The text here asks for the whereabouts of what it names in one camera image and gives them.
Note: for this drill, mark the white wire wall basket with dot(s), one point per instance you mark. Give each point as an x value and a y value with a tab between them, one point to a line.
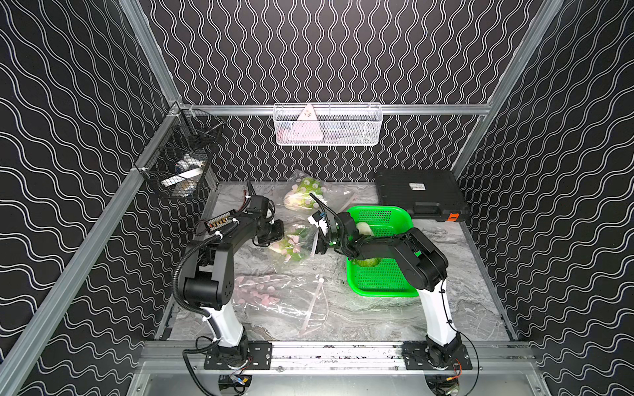
343	124

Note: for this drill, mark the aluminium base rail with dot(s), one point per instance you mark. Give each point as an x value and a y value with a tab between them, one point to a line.
385	358

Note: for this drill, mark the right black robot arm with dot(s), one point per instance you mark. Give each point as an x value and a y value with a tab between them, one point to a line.
421	263

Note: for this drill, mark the green plastic basket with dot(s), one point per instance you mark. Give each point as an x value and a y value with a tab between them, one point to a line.
377	274

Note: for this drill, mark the white items in black basket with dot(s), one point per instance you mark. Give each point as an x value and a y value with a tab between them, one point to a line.
188	172

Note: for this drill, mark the zip-top bag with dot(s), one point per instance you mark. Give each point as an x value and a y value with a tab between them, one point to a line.
284	305

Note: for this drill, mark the black wire wall basket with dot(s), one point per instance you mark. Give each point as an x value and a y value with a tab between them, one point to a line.
195	132

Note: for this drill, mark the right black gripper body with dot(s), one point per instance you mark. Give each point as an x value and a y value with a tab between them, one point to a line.
331	240

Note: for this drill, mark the black tool case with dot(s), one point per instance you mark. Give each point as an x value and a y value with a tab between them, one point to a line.
424	194

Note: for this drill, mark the bagged chinese cabbage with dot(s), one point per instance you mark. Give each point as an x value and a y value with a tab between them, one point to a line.
296	227
296	195

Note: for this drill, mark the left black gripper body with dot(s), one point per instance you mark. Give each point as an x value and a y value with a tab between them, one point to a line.
270	233

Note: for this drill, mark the pink triangle card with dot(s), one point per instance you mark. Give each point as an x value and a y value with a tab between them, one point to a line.
306	129

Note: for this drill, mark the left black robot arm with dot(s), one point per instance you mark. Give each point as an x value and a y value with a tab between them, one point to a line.
204	280

